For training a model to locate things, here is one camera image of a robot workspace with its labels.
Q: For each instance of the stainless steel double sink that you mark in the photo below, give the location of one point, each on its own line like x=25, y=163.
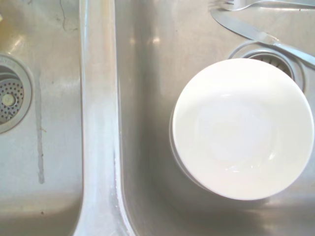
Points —
x=137, y=123

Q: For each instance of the white bowl underneath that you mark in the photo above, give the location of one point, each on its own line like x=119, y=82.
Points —
x=175, y=157

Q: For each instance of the white ceramic bowl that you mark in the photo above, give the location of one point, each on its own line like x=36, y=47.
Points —
x=240, y=127

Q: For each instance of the silver table knife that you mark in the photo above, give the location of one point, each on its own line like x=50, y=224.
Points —
x=248, y=29

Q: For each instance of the slotted sink drain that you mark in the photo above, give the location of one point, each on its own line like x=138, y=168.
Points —
x=275, y=61

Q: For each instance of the silver fork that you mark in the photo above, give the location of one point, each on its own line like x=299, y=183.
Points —
x=242, y=4

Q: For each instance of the perforated sink strainer drain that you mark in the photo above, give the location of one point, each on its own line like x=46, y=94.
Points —
x=9, y=98

